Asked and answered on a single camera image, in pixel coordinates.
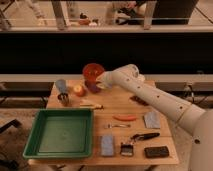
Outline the small metal cup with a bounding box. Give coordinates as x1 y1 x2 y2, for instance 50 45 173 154
57 93 69 106

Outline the grey-blue cloth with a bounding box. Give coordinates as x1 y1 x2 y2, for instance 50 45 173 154
143 111 160 129

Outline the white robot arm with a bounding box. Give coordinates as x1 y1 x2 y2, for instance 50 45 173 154
95 64 213 171

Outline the green plastic tray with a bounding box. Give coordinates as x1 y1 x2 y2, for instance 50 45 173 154
23 109 94 159

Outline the orange apple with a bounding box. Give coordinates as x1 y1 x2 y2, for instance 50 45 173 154
73 85 86 97

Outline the small black brush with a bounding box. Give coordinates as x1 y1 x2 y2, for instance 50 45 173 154
120 143 134 157

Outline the purple bowl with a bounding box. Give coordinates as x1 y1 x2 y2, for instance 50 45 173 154
85 81 101 94

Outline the metal fork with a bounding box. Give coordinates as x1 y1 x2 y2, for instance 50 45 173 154
104 124 131 129

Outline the blue-grey cup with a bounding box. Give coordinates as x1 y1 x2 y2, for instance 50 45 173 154
55 79 67 93

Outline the blue sponge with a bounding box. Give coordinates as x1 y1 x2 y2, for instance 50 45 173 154
101 134 114 157

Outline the orange carrot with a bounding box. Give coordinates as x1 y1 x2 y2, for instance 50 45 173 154
113 115 137 122

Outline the red bowl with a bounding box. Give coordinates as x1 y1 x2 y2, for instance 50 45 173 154
82 63 105 82

